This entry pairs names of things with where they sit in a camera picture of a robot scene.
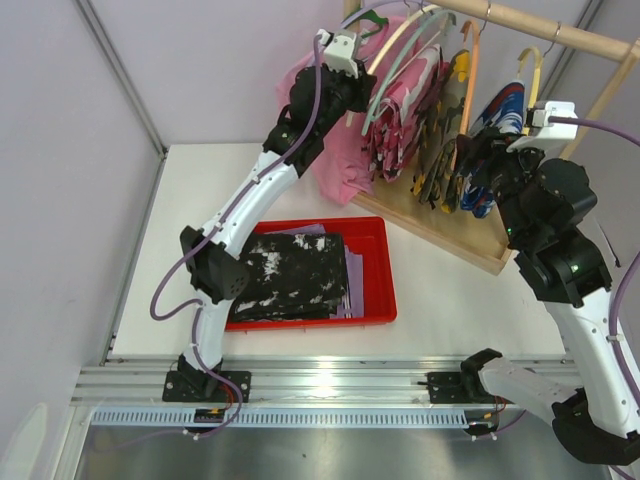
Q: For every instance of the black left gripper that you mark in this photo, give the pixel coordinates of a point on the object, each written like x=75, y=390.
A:
x=361, y=87

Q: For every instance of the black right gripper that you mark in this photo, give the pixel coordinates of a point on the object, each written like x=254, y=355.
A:
x=480, y=163

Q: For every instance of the purple hanger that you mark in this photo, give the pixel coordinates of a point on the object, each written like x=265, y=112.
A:
x=412, y=6

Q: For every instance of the black floral garment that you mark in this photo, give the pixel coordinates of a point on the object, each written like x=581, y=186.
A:
x=292, y=277

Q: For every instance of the purple trousers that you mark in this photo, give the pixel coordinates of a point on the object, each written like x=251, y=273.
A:
x=353, y=305

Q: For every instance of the cream hanger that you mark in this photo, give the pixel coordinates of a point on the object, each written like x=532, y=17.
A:
x=425, y=16

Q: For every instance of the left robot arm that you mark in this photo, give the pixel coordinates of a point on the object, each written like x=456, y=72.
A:
x=319, y=98

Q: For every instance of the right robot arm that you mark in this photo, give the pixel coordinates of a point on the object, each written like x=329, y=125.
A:
x=541, y=203

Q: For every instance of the orange hanger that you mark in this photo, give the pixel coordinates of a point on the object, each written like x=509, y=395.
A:
x=471, y=28

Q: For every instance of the yellow hanger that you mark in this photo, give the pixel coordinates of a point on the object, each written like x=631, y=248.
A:
x=538, y=57

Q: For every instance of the blue patterned garment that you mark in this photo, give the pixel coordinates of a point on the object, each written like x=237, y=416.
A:
x=505, y=112

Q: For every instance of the pink patterned garment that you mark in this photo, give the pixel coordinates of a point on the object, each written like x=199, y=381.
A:
x=392, y=138

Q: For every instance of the camouflage garment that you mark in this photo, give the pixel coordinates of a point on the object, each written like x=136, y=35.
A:
x=439, y=130

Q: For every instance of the pink t-shirt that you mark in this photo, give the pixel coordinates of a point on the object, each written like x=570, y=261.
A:
x=342, y=169

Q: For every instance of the wooden clothes rack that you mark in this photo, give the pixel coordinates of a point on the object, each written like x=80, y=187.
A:
x=483, y=243

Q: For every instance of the red plastic tray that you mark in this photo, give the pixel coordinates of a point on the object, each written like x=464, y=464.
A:
x=365, y=236

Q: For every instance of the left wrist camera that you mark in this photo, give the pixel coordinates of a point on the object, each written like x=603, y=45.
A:
x=339, y=52

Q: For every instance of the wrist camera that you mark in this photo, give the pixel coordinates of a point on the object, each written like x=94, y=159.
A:
x=544, y=133
x=339, y=52

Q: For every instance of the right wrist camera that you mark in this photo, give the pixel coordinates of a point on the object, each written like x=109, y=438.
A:
x=544, y=133

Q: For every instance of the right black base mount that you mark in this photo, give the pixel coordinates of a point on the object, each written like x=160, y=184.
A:
x=450, y=387

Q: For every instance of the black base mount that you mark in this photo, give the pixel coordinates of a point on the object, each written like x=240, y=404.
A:
x=450, y=387
x=178, y=388

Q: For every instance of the white cable duct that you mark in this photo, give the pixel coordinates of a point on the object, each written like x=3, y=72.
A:
x=282, y=417

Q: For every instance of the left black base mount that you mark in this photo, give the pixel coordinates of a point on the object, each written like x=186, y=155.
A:
x=178, y=388

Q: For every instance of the aluminium rail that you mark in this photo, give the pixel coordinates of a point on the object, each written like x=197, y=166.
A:
x=324, y=381

